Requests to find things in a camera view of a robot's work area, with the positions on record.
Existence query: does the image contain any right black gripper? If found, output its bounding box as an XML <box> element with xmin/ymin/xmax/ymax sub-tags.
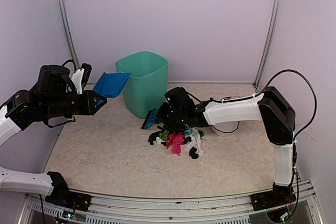
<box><xmin>155</xmin><ymin>101</ymin><xmax>186</xmax><ymax>129</ymax></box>

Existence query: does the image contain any blue hand brush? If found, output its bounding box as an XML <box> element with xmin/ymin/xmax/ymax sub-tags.
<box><xmin>141</xmin><ymin>109</ymin><xmax>157</xmax><ymax>130</ymax></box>

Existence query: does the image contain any blue dustpan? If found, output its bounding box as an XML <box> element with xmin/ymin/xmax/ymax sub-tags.
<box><xmin>93</xmin><ymin>72</ymin><xmax>132</xmax><ymax>98</ymax></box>

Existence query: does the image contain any teal plastic waste bin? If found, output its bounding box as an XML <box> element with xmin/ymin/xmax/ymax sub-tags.
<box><xmin>115</xmin><ymin>51</ymin><xmax>169</xmax><ymax>119</ymax></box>

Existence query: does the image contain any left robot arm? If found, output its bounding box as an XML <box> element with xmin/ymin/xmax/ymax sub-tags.
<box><xmin>1</xmin><ymin>63</ymin><xmax>107</xmax><ymax>206</ymax></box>

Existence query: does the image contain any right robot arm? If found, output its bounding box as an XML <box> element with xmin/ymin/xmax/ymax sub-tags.
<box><xmin>156</xmin><ymin>83</ymin><xmax>301</xmax><ymax>205</ymax></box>

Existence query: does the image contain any green paper scrap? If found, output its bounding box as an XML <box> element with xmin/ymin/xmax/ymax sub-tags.
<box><xmin>159</xmin><ymin>130</ymin><xmax>170</xmax><ymax>142</ymax></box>

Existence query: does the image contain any light blue paper scrap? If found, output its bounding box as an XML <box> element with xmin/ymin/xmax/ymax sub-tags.
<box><xmin>184</xmin><ymin>129</ymin><xmax>194</xmax><ymax>135</ymax></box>

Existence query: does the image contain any black scrap front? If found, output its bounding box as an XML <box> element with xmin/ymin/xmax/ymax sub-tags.
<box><xmin>189</xmin><ymin>147</ymin><xmax>199</xmax><ymax>159</ymax></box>

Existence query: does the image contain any white fluted bowl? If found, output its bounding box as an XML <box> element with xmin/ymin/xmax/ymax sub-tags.
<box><xmin>211</xmin><ymin>121</ymin><xmax>240</xmax><ymax>136</ymax></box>

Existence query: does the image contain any red patterned bowl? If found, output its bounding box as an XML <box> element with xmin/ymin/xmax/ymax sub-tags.
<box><xmin>221</xmin><ymin>95</ymin><xmax>242</xmax><ymax>101</ymax></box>

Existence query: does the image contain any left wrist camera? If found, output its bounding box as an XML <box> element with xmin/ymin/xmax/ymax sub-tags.
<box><xmin>71</xmin><ymin>63</ymin><xmax>92</xmax><ymax>94</ymax></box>

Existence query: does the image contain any front aluminium rail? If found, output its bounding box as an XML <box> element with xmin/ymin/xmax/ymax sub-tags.
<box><xmin>19</xmin><ymin>183</ymin><xmax>323</xmax><ymax>223</ymax></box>

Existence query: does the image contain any left aluminium frame post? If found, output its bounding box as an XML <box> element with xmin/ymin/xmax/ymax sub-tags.
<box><xmin>51</xmin><ymin>0</ymin><xmax>81</xmax><ymax>65</ymax></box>

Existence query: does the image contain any aluminium frame post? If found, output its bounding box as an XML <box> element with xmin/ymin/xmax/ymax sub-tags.
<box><xmin>51</xmin><ymin>0</ymin><xmax>81</xmax><ymax>65</ymax></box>
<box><xmin>253</xmin><ymin>0</ymin><xmax>281</xmax><ymax>89</ymax></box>

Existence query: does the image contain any right aluminium frame post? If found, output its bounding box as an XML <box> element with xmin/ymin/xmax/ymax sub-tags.
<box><xmin>253</xmin><ymin>0</ymin><xmax>281</xmax><ymax>89</ymax></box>

